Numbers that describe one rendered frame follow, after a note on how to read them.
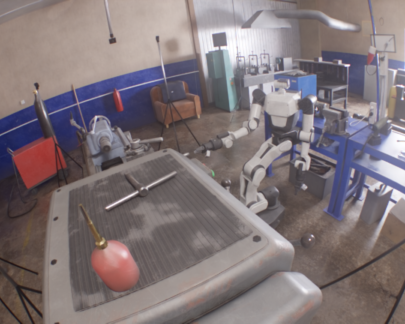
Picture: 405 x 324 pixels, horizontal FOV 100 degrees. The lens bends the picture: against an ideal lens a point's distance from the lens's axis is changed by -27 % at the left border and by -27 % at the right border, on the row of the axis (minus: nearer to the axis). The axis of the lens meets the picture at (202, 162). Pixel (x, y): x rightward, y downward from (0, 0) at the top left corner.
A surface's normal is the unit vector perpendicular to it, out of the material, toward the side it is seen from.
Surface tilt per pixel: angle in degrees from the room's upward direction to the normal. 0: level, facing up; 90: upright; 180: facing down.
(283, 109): 88
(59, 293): 0
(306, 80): 90
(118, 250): 41
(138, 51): 90
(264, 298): 0
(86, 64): 90
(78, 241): 0
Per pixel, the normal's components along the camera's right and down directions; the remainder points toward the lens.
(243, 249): -0.15, -0.87
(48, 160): 0.74, 0.22
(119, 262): 0.70, -0.27
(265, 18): 0.44, 0.23
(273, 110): -0.63, 0.42
